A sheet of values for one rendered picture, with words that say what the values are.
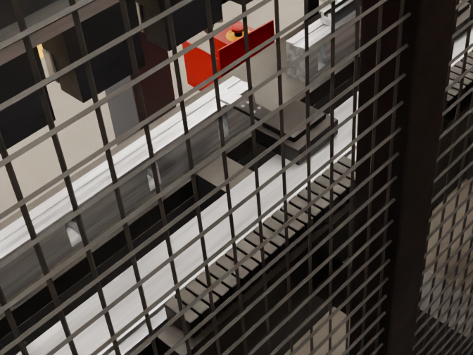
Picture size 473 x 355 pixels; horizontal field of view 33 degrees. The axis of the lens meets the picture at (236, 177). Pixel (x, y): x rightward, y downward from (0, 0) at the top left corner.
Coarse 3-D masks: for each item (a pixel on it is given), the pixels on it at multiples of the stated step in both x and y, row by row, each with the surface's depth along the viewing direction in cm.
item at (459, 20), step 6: (462, 6) 175; (468, 6) 176; (462, 12) 176; (468, 12) 176; (462, 18) 174; (468, 18) 174; (456, 24) 172; (462, 24) 173; (456, 30) 172; (456, 36) 174
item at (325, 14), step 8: (344, 0) 189; (352, 0) 188; (360, 0) 190; (328, 8) 186; (336, 8) 185; (344, 8) 186; (352, 8) 189; (328, 16) 184; (336, 16) 185; (344, 16) 188; (328, 24) 186
